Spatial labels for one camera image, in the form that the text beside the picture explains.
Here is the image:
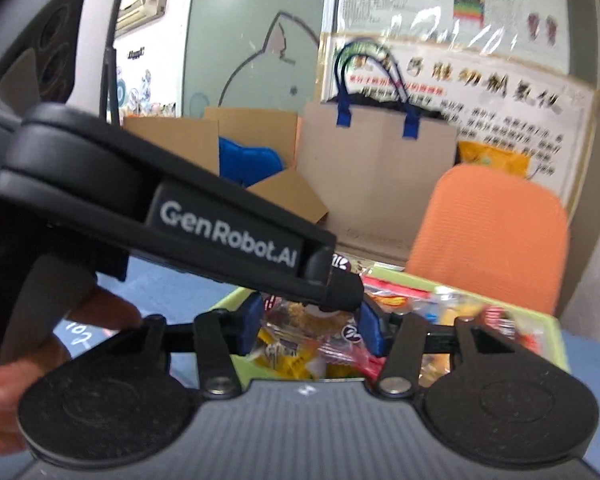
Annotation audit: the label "red snack packet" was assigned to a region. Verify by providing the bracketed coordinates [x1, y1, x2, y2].
[482, 305, 548, 356]

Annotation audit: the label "light green box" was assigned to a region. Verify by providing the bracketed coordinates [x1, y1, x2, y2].
[207, 260, 572, 392]

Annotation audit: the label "black cable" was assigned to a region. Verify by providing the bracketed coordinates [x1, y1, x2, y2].
[100, 0, 135, 127]

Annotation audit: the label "yellow bag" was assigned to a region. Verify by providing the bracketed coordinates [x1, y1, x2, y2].
[456, 141, 532, 182]

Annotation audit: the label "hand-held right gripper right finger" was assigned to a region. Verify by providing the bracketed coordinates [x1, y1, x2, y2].
[357, 302, 551, 397]

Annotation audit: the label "blue cushion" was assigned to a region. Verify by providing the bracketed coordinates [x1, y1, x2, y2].
[218, 137, 287, 187]

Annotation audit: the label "orange chair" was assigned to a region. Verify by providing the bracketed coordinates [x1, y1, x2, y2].
[406, 164, 572, 317]

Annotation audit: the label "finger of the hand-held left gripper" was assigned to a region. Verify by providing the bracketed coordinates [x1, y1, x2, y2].
[302, 249, 366, 313]

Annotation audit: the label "cardboard box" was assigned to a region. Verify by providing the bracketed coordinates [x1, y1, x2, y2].
[122, 106, 331, 233]

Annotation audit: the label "yellow snack packet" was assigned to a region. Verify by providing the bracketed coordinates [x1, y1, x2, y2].
[255, 329, 323, 380]

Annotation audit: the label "brown paper bag blue handles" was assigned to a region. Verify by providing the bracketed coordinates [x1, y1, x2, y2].
[296, 42, 458, 262]

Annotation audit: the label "orange cracker packet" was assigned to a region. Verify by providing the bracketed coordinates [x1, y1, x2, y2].
[364, 279, 433, 313]

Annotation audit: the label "blue striped tablecloth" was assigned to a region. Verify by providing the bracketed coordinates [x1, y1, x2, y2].
[50, 255, 600, 480]

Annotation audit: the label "white air conditioner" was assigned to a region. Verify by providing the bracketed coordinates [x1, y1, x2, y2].
[115, 0, 172, 37]

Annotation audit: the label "person's left hand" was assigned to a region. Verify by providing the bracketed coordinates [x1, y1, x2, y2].
[0, 284, 143, 453]

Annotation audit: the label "glass panel with cat drawing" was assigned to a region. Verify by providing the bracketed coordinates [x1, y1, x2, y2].
[182, 0, 341, 122]

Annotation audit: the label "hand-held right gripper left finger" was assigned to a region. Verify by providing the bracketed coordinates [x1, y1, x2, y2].
[107, 292, 264, 397]

